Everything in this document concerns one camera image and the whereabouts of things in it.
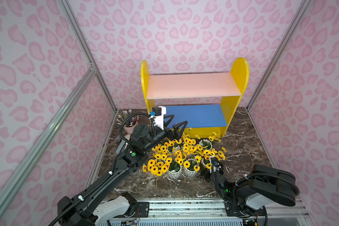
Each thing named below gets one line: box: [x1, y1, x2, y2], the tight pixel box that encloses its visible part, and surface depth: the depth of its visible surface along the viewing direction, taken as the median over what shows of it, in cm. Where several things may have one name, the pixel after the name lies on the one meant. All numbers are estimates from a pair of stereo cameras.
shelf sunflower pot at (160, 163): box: [142, 153, 173, 177], surface depth 76 cm
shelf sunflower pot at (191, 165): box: [183, 154, 202, 178], surface depth 78 cm
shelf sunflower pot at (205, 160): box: [201, 148, 226, 170], surface depth 80 cm
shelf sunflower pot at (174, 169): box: [168, 151, 185, 180], surface depth 81 cm
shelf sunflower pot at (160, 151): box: [151, 141, 170, 161], surface depth 83 cm
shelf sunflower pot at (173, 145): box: [164, 138, 184, 154], surface depth 87 cm
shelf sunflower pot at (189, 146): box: [182, 137, 198, 155], surface depth 84 cm
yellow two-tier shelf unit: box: [140, 57, 250, 136], surface depth 92 cm
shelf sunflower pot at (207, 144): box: [198, 131, 222, 151], surface depth 92 cm
